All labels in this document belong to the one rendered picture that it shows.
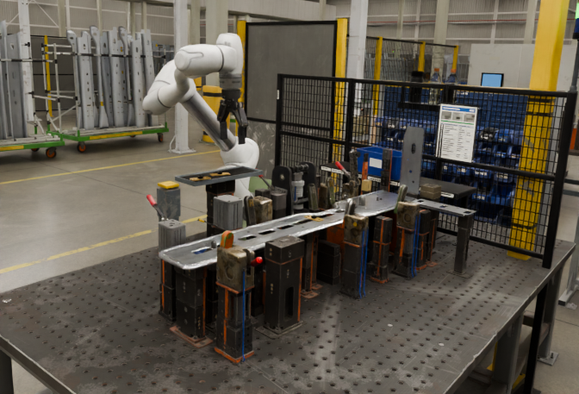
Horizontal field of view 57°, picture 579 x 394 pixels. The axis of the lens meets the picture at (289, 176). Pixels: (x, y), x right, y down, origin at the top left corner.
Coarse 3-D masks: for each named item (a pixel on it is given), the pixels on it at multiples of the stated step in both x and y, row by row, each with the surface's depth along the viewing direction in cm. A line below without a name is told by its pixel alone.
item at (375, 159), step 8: (360, 152) 303; (368, 152) 299; (376, 152) 315; (400, 152) 301; (360, 160) 304; (368, 160) 300; (376, 160) 295; (392, 160) 286; (400, 160) 285; (360, 168) 305; (368, 168) 300; (376, 168) 296; (392, 168) 287; (400, 168) 287; (392, 176) 288
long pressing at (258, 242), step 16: (384, 192) 271; (336, 208) 238; (368, 208) 241; (384, 208) 242; (256, 224) 210; (272, 224) 212; (288, 224) 213; (304, 224) 213; (320, 224) 214; (336, 224) 218; (208, 240) 191; (256, 240) 193; (160, 256) 175; (176, 256) 175; (192, 256) 175; (208, 256) 176
